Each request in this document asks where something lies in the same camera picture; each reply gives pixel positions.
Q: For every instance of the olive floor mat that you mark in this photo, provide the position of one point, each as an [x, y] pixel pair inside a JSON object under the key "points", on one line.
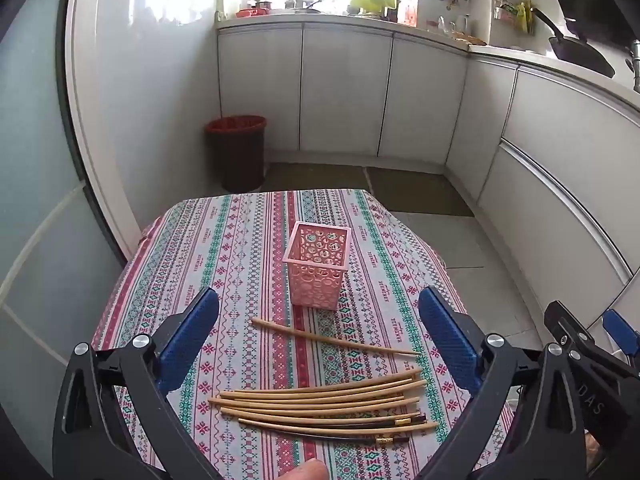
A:
{"points": [[420, 192], [315, 177]]}

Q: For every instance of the wall rack with packets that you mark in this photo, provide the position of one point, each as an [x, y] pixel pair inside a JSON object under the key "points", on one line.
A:
{"points": [[512, 15]]}

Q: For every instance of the black wok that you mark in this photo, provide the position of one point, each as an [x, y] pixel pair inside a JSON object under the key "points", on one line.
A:
{"points": [[580, 52]]}

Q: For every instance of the red bottles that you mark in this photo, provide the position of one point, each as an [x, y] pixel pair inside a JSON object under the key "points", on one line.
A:
{"points": [[410, 10]]}

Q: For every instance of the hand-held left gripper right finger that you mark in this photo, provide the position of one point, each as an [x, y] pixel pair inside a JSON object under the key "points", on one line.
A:
{"points": [[445, 330]]}

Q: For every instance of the bamboo chopstick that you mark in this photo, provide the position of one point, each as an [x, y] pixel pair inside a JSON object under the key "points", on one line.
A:
{"points": [[335, 338]]}

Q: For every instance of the frosted glass sliding door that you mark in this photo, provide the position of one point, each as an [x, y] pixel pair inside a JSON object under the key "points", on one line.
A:
{"points": [[40, 185]]}

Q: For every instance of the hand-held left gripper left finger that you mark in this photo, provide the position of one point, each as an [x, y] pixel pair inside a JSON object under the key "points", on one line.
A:
{"points": [[190, 340]]}

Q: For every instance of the dark red trash bin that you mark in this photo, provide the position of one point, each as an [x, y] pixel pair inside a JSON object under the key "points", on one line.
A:
{"points": [[235, 155]]}

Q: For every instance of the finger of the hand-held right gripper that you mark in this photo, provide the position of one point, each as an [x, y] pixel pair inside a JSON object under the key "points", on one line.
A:
{"points": [[565, 322], [620, 332]]}

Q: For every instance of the person's left hand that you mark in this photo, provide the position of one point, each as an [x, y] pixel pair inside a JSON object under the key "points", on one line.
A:
{"points": [[307, 471]]}

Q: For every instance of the patterned striped tablecloth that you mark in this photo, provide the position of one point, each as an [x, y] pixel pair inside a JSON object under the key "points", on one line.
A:
{"points": [[240, 240]]}

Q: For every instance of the pink perforated plastic basket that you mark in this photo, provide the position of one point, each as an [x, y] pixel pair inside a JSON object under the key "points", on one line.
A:
{"points": [[317, 275]]}

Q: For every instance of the pile of bamboo chopsticks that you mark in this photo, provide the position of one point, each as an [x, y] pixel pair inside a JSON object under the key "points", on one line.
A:
{"points": [[300, 395]]}

